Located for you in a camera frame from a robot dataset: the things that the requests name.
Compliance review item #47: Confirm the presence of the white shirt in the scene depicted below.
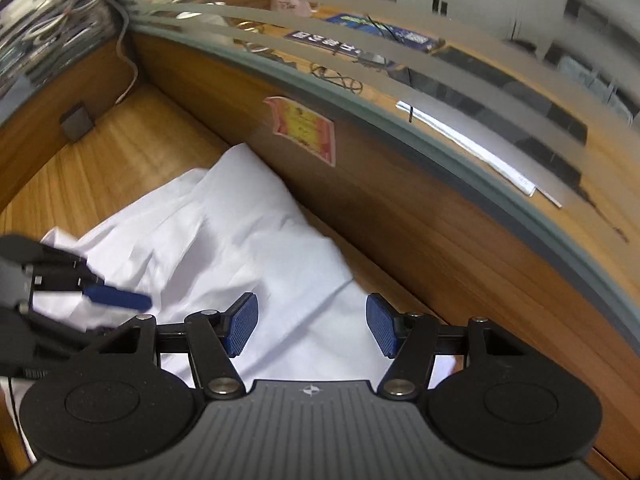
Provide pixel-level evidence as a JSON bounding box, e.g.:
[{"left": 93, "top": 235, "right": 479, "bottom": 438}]
[{"left": 7, "top": 142, "right": 460, "bottom": 456}]

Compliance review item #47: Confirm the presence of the pink object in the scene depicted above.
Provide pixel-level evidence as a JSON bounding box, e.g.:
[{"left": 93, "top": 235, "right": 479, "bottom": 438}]
[{"left": 270, "top": 0, "right": 321, "bottom": 16}]

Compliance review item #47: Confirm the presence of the white cable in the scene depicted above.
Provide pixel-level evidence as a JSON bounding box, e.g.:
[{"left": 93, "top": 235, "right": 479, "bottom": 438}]
[{"left": 15, "top": 0, "right": 138, "bottom": 106}]

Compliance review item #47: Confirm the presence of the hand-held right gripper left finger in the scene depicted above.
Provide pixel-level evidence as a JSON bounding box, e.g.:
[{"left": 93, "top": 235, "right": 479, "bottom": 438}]
[{"left": 100, "top": 291, "right": 260, "bottom": 401}]

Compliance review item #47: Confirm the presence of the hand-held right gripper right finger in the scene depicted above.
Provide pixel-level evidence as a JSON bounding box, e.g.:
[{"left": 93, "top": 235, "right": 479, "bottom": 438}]
[{"left": 365, "top": 293, "right": 526, "bottom": 402}]

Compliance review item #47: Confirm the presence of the black outlet box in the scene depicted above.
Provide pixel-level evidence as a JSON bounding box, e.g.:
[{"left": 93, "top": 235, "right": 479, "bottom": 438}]
[{"left": 59, "top": 102, "right": 94, "bottom": 140}]

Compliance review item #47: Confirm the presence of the blue printed packet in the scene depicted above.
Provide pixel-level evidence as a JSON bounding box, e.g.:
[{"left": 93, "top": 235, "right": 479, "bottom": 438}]
[{"left": 325, "top": 12, "right": 443, "bottom": 53}]

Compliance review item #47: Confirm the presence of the red and yellow sticker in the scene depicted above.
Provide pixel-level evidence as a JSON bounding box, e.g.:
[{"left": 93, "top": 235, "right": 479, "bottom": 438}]
[{"left": 263, "top": 95, "right": 335, "bottom": 166}]

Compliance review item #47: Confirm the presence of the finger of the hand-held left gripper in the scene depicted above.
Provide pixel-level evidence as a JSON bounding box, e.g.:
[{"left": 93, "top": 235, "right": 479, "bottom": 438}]
[{"left": 75, "top": 271, "right": 153, "bottom": 312}]

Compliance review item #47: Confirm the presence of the white paper strip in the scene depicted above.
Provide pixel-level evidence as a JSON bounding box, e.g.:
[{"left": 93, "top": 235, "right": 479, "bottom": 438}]
[{"left": 395, "top": 100, "right": 563, "bottom": 208}]

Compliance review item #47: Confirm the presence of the dark printed card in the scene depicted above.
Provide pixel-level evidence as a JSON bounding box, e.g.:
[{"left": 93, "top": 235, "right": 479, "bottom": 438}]
[{"left": 285, "top": 30, "right": 396, "bottom": 68}]

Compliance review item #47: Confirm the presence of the frosted striped glass partition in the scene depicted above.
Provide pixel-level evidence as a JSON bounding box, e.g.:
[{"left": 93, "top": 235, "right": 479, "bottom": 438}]
[
  {"left": 107, "top": 0, "right": 640, "bottom": 306},
  {"left": 0, "top": 0, "right": 126, "bottom": 126}
]

